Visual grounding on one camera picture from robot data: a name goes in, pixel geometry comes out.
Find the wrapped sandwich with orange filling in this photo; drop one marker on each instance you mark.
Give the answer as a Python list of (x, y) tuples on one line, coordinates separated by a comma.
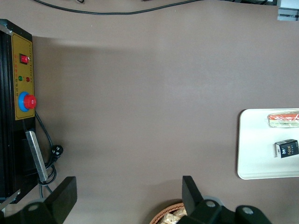
[(283, 120)]

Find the small white grey box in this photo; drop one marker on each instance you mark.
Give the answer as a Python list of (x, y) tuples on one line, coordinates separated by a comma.
[(288, 14)]

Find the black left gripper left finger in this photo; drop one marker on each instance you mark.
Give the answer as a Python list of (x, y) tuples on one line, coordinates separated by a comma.
[(63, 196)]

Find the cream plastic tray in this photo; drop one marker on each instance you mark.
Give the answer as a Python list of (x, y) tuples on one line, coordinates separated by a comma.
[(254, 144)]

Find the round brown wicker basket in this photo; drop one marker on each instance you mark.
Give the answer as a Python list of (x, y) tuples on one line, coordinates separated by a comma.
[(163, 212)]

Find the clear bag of biscuits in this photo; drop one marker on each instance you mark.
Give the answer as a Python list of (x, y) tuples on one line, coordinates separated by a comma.
[(181, 211), (171, 218)]

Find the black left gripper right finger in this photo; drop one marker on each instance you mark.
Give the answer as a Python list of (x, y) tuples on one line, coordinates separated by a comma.
[(194, 203)]

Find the small black tissue box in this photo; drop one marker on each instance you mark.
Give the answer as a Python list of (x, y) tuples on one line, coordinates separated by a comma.
[(288, 149)]

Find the black sealing machine, yellow panel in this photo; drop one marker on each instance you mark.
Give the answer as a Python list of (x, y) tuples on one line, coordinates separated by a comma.
[(23, 70)]

